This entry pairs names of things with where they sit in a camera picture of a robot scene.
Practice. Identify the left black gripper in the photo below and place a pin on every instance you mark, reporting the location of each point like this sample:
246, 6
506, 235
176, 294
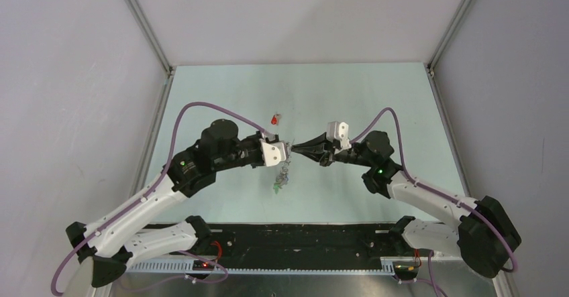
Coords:
255, 138

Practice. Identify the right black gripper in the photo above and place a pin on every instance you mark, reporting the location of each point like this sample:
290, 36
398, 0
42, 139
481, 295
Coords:
318, 149

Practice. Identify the large metal keyring plate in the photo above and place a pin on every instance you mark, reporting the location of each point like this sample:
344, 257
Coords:
283, 174

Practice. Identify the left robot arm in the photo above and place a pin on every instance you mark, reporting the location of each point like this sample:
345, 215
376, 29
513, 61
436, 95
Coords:
108, 247

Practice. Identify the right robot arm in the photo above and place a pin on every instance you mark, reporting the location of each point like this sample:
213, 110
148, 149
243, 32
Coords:
478, 231

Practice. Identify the red tagged key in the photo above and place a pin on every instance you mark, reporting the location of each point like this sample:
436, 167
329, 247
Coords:
276, 119

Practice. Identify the left electronics board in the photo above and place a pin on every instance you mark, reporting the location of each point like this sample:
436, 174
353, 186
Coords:
204, 265

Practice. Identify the electronics board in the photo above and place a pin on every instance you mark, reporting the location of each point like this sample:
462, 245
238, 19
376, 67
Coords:
405, 274
204, 265

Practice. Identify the right electronics board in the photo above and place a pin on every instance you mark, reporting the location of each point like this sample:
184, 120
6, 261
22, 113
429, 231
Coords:
405, 274

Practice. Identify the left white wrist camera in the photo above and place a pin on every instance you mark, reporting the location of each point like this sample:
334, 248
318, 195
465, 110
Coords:
274, 151

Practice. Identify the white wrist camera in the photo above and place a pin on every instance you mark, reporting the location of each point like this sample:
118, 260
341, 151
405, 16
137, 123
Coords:
337, 133
274, 151

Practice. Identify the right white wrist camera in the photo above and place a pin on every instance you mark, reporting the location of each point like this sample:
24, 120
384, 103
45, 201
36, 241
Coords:
337, 133

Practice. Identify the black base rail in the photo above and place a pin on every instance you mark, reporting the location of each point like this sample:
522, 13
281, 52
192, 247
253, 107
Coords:
303, 246

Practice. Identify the grey cable duct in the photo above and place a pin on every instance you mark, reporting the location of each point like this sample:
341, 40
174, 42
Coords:
184, 266

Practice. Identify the left aluminium frame post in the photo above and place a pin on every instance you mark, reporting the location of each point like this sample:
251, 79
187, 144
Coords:
146, 28

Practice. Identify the aluminium frame post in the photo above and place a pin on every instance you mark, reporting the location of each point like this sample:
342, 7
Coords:
146, 28
451, 30

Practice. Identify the right aluminium frame post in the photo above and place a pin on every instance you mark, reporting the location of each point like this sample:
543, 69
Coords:
451, 30

